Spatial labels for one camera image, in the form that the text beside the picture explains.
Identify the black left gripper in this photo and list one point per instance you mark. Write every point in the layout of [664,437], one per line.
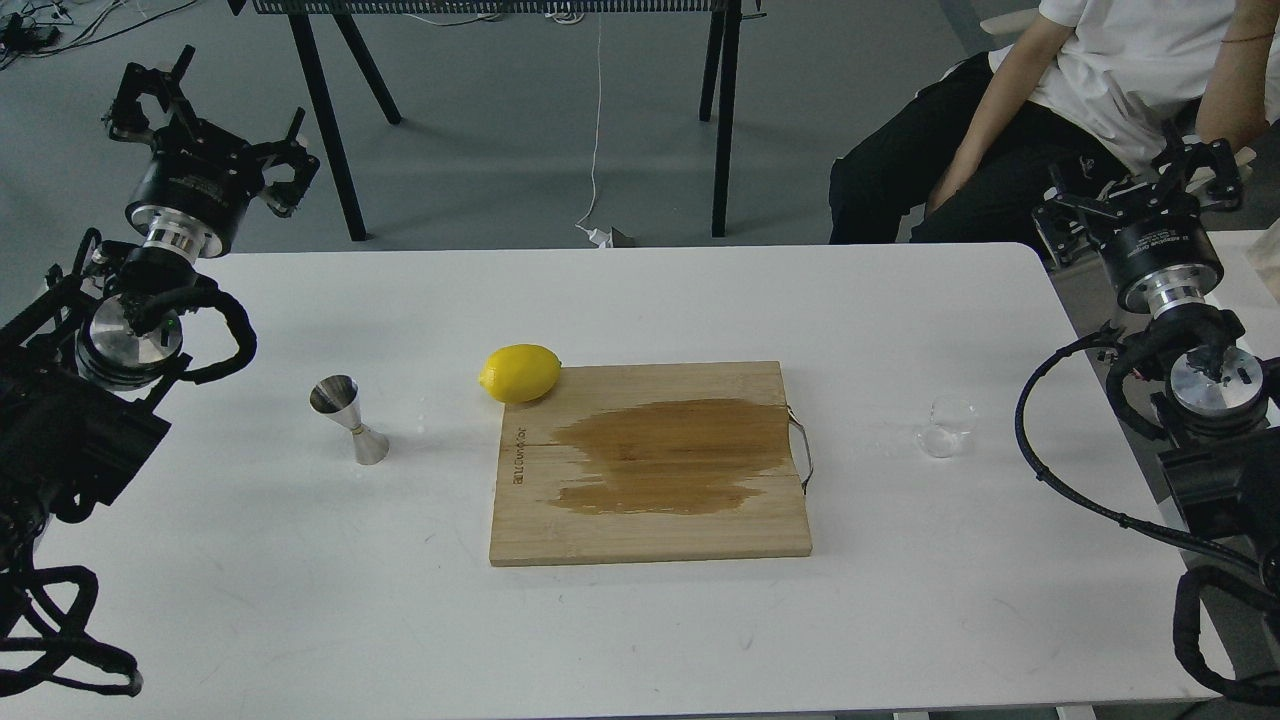
[188,203]

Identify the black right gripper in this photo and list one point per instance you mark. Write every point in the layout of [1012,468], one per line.
[1155,250]

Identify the steel double jigger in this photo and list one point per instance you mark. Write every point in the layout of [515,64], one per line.
[336,398]

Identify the clear glass cup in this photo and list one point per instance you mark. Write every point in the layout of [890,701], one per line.
[948,431]

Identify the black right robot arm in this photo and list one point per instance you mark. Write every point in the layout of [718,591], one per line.
[1183,381]

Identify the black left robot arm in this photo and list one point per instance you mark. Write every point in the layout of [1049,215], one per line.
[86,364]

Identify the seated person white shirt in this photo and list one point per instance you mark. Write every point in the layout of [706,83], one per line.
[1087,87]

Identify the yellow lemon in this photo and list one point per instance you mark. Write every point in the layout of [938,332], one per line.
[517,374]

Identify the wooden cutting board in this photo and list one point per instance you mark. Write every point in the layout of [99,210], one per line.
[650,463]

